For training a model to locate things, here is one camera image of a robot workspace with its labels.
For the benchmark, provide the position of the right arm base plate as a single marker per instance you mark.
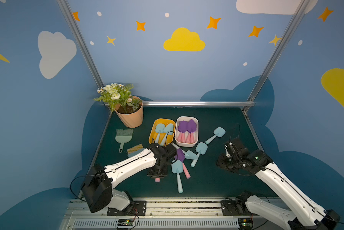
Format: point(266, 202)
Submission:
point(232, 208)

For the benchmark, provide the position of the white plastic storage box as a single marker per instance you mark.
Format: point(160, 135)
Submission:
point(196, 134)

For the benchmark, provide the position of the blue shovel under purple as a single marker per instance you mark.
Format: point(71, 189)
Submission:
point(188, 155)

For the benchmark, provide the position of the green toy rake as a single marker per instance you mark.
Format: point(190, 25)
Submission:
point(123, 136)

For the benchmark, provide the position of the blue pointed shovel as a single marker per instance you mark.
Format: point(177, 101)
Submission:
point(167, 130)

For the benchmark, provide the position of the yellow plastic storage box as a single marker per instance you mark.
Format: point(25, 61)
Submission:
point(153, 134)

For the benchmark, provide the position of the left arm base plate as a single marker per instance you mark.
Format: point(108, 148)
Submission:
point(134, 208)

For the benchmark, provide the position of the blue toy brush scoop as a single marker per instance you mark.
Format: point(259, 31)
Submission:
point(135, 150)

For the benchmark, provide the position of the purple pointed shovel pink handle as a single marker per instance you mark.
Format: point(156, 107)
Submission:
point(181, 137)

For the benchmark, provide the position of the potted artificial flower plant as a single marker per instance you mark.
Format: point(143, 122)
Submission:
point(120, 100)

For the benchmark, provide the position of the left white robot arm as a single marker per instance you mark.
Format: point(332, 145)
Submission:
point(99, 184)

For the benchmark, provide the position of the left circuit board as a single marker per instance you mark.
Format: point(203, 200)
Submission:
point(125, 223)

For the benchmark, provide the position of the blue round shovel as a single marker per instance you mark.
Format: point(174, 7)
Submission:
point(177, 169)

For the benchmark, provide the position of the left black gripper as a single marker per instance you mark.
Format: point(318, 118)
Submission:
point(157, 172)

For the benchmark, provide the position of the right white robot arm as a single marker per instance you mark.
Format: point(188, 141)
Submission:
point(303, 213)

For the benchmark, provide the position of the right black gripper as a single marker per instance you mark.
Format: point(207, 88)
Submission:
point(225, 162)

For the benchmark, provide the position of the right circuit board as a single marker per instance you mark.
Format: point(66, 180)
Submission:
point(245, 224)

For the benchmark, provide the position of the circuit board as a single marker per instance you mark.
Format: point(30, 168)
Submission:
point(125, 223)
point(245, 224)

